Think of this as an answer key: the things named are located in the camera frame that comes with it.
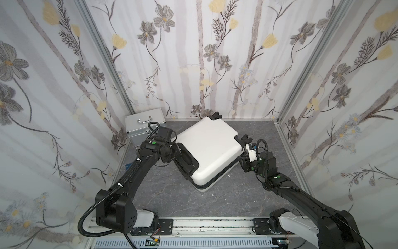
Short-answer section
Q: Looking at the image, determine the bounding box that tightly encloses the white hard-shell suitcase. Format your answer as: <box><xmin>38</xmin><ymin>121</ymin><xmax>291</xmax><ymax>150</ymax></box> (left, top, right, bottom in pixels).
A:
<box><xmin>174</xmin><ymin>112</ymin><xmax>252</xmax><ymax>192</ymax></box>

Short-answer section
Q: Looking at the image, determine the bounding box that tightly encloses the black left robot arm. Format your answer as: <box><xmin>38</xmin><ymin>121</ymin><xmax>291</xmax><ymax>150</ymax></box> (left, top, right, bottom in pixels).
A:
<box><xmin>77</xmin><ymin>121</ymin><xmax>180</xmax><ymax>248</ymax></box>

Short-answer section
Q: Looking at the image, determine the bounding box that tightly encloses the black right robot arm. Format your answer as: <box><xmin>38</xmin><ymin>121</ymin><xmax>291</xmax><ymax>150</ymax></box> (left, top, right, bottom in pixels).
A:
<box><xmin>235</xmin><ymin>135</ymin><xmax>365</xmax><ymax>249</ymax></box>

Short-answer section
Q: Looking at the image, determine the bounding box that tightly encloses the silver aluminium case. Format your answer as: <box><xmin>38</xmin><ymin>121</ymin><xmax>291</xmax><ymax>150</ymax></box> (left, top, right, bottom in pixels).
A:
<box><xmin>125</xmin><ymin>108</ymin><xmax>166</xmax><ymax>147</ymax></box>

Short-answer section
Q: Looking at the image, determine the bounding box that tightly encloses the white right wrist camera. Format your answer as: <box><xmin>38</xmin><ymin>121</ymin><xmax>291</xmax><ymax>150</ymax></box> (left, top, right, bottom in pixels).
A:
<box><xmin>246</xmin><ymin>143</ymin><xmax>258</xmax><ymax>162</ymax></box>

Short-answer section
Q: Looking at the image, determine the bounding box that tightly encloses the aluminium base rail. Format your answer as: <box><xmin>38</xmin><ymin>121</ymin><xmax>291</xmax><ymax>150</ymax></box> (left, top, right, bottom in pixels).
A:
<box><xmin>83</xmin><ymin>216</ymin><xmax>343</xmax><ymax>240</ymax></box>

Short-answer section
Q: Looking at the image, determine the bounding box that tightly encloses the white perforated cable duct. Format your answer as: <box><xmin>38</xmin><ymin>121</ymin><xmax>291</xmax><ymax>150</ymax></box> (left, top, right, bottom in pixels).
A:
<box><xmin>93</xmin><ymin>238</ymin><xmax>277</xmax><ymax>249</ymax></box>

